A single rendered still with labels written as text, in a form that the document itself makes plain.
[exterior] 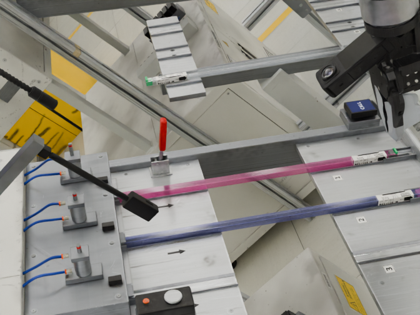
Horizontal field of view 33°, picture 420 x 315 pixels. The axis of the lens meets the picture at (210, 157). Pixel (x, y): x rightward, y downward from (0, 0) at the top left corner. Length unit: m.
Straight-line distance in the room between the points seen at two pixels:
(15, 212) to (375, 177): 0.59
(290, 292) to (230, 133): 0.84
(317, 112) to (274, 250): 1.00
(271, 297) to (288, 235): 1.01
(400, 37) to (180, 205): 0.44
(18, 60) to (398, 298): 1.30
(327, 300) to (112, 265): 0.55
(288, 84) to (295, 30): 1.62
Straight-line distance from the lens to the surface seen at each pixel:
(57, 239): 1.05
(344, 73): 0.99
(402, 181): 1.23
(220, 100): 2.13
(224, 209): 2.39
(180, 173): 1.23
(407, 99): 1.05
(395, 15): 0.95
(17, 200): 1.10
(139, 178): 1.23
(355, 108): 1.32
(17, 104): 2.07
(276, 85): 1.54
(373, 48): 0.99
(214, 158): 1.27
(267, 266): 2.52
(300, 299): 1.45
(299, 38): 3.11
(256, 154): 1.28
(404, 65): 1.00
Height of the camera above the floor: 1.62
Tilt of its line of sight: 32 degrees down
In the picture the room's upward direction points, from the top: 56 degrees counter-clockwise
